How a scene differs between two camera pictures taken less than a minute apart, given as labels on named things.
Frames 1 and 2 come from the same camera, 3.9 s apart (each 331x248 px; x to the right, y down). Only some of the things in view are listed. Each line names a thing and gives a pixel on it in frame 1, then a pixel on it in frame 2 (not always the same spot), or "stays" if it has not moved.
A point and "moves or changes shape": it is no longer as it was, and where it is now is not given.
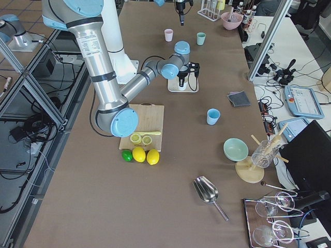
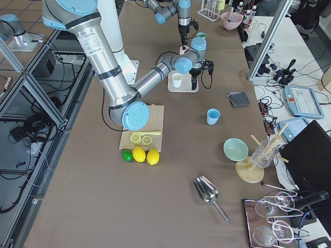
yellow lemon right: [153, 156] stays
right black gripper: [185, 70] to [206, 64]
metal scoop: [208, 192] stays
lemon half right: [147, 140] stays
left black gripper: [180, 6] to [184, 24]
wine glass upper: [284, 200] stays
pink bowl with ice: [231, 20] stays
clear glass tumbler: [264, 154] stays
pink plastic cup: [168, 33] moves or changes shape
